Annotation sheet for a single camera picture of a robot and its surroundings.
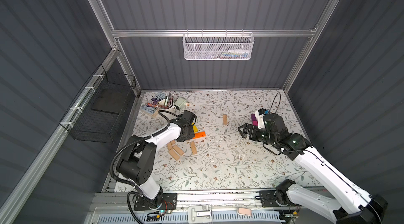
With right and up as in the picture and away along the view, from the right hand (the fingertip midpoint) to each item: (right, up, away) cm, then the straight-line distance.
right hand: (247, 129), depth 75 cm
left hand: (-29, -7, +16) cm, 33 cm away
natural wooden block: (-38, -16, +14) cm, 44 cm away
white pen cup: (-46, +12, +27) cm, 55 cm away
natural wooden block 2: (-27, -13, +16) cm, 34 cm away
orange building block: (-24, -6, +19) cm, 31 cm away
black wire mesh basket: (-72, +7, -2) cm, 72 cm away
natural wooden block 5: (-7, +2, +30) cm, 31 cm away
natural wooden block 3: (-36, -14, +16) cm, 42 cm away
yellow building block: (-27, -3, +24) cm, 36 cm away
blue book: (-57, +11, +32) cm, 67 cm away
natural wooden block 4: (-41, -12, +17) cm, 46 cm away
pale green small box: (-37, +13, +32) cm, 51 cm away
